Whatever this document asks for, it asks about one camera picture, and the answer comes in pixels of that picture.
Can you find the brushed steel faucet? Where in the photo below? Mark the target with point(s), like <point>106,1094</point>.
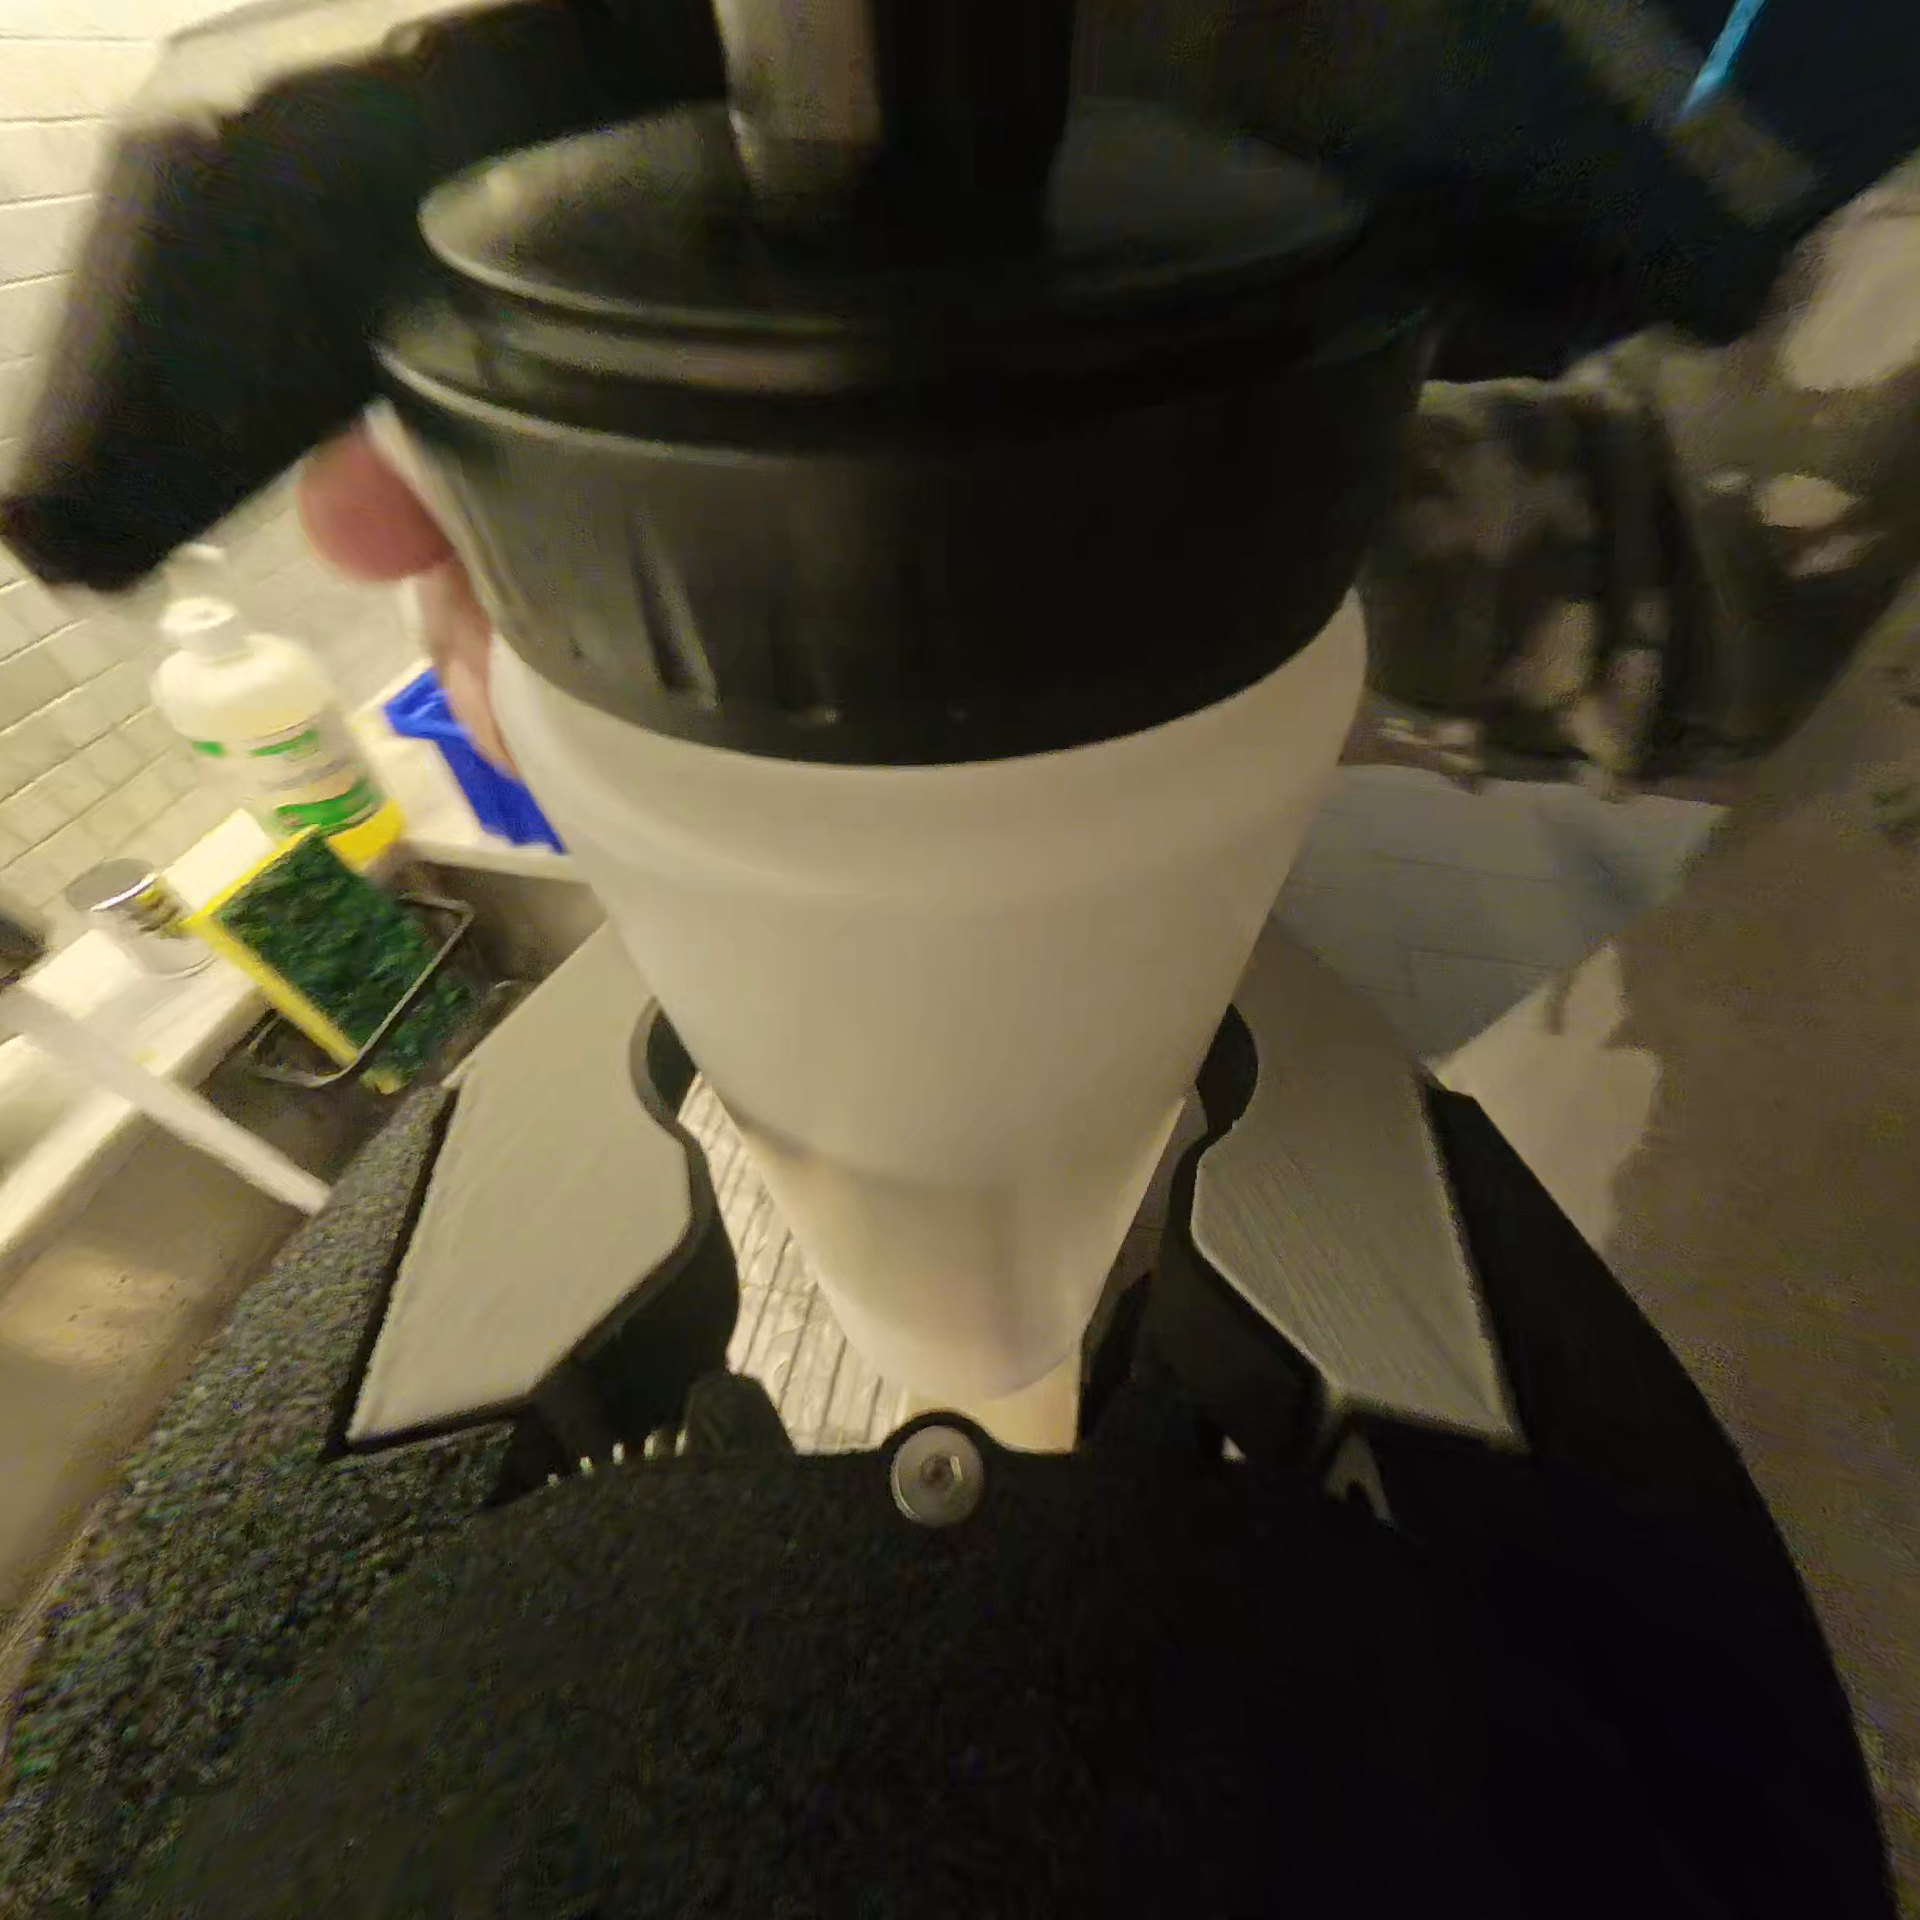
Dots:
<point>149,1102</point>

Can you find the white plastic sports bottle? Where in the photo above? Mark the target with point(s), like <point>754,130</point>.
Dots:
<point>930,932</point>

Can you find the blue dish mat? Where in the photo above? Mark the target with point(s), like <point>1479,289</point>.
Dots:
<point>457,764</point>

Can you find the stainless steel sink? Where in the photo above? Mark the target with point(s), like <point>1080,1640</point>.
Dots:
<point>120,1349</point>

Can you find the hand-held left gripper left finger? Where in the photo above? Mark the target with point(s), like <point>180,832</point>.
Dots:
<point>540,1230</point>

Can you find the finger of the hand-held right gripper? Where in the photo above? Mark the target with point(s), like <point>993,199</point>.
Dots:
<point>797,105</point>

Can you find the person's right hand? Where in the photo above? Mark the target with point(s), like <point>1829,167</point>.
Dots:
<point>375,510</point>

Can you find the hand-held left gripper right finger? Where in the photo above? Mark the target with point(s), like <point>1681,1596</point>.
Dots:
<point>1336,1244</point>

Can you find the white dish soap bottle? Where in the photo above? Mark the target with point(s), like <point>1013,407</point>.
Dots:
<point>255,705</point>

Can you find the black screw cap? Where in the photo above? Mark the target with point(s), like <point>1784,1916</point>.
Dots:
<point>902,570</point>

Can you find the green and yellow sponge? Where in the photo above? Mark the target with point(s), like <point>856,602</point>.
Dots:
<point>329,938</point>

